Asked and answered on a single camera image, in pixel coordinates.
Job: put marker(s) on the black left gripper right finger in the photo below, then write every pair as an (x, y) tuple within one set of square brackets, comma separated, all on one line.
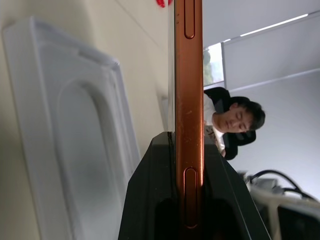
[(225, 200)]

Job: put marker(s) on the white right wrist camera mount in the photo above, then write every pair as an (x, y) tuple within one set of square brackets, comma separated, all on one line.
[(265, 212)]

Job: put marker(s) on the red round object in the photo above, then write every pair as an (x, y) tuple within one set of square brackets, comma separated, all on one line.
[(165, 2)]

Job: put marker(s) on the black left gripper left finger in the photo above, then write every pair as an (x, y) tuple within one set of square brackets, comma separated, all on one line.
[(150, 190)]

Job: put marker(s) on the person in black jacket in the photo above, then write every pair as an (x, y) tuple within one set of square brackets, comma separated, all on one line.
[(237, 120)]

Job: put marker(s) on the white plastic tray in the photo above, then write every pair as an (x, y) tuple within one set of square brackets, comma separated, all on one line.
[(75, 130)]

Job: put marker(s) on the orange smartphone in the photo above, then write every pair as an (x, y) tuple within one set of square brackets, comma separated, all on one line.
[(190, 100)]

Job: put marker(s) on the ceiling light strip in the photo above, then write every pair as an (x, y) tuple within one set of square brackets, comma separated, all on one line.
[(273, 25)]

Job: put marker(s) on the window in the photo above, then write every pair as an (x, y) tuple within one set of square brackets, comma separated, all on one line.
[(212, 65)]

